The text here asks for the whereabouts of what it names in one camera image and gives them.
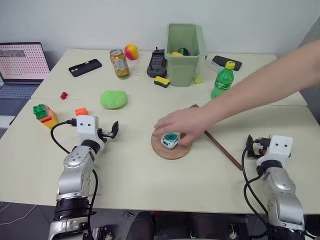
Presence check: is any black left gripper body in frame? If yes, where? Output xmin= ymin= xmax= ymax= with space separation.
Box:
xmin=97 ymin=127 xmax=114 ymax=143

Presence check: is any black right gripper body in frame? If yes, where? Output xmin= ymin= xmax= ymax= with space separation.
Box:
xmin=251 ymin=136 xmax=272 ymax=159

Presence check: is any small teal and white gadget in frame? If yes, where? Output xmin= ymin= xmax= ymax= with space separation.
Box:
xmin=159 ymin=131 xmax=182 ymax=151

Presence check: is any brown wooden stick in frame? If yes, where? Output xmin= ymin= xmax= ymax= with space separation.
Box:
xmin=188 ymin=103 xmax=244 ymax=172

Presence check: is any person's bare hand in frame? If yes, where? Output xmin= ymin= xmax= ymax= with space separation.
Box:
xmin=152 ymin=104 xmax=216 ymax=149

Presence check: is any green plush lettuce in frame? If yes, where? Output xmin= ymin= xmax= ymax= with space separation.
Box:
xmin=99 ymin=89 xmax=129 ymax=110

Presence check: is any orange toy brick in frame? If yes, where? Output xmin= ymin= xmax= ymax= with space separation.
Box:
xmin=74 ymin=107 xmax=90 ymax=117

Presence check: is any gold drink can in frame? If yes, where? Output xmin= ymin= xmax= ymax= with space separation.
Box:
xmin=109 ymin=48 xmax=131 ymax=81

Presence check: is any round wooden coaster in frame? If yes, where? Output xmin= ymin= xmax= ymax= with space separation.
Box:
xmin=150 ymin=128 xmax=194 ymax=161

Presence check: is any green orange yellow brick stack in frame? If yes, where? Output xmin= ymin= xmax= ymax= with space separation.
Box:
xmin=32 ymin=103 xmax=59 ymax=130

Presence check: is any yellow and black sponge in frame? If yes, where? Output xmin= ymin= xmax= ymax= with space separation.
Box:
xmin=153 ymin=75 xmax=172 ymax=89

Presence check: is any green soda bottle yellow cap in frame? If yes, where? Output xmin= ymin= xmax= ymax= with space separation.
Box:
xmin=210 ymin=60 xmax=237 ymax=100

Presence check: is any red and yellow peach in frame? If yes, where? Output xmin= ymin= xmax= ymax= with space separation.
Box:
xmin=123 ymin=43 xmax=139 ymax=61

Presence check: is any dark rounded shape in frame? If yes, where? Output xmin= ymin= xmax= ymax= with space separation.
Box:
xmin=188 ymin=213 xmax=230 ymax=240
xmin=126 ymin=210 xmax=156 ymax=240

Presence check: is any black phone with plain screen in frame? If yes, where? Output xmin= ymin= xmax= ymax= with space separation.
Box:
xmin=211 ymin=55 xmax=243 ymax=72

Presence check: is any light green plastic bin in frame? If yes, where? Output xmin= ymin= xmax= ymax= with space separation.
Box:
xmin=165 ymin=22 xmax=208 ymax=87

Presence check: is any open laptop computer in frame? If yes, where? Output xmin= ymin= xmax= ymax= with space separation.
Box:
xmin=0 ymin=41 xmax=51 ymax=140

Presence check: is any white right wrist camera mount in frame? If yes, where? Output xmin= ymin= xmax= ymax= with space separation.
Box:
xmin=256 ymin=134 xmax=294 ymax=164

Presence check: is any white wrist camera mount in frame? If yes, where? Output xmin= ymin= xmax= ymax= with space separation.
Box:
xmin=75 ymin=115 xmax=105 ymax=152
xmin=256 ymin=134 xmax=294 ymax=164

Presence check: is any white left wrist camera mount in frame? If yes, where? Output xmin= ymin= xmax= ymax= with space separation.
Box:
xmin=75 ymin=115 xmax=105 ymax=152

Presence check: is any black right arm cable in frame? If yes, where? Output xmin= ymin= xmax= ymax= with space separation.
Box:
xmin=240 ymin=146 xmax=271 ymax=240

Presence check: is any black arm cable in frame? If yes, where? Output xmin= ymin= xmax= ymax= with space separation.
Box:
xmin=240 ymin=146 xmax=271 ymax=240
xmin=50 ymin=118 xmax=78 ymax=155

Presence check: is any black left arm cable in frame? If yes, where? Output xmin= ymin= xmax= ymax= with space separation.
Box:
xmin=50 ymin=118 xmax=78 ymax=155

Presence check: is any black smartphone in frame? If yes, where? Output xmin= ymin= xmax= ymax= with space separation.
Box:
xmin=68 ymin=58 xmax=103 ymax=78

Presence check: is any white floor cable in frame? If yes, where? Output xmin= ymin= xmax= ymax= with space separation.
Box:
xmin=0 ymin=201 xmax=38 ymax=225

